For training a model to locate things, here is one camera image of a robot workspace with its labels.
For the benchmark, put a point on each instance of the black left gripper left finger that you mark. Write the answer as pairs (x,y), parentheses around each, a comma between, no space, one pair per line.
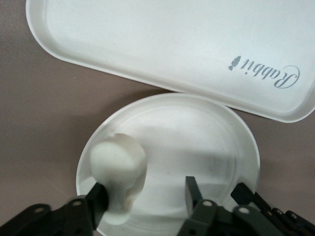
(61,218)

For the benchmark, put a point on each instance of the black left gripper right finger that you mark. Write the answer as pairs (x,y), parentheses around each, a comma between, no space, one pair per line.
(209,221)

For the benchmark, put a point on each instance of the round cream plate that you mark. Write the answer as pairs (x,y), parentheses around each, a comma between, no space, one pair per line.
(184,147)

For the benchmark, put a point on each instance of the small white steamed bun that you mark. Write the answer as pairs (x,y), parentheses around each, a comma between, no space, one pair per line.
(115,159)

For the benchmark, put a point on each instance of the cream rabbit print tray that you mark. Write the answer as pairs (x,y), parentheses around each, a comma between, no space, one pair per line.
(147,37)

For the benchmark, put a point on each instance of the brown table cover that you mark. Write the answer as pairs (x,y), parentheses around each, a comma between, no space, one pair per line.
(37,123)

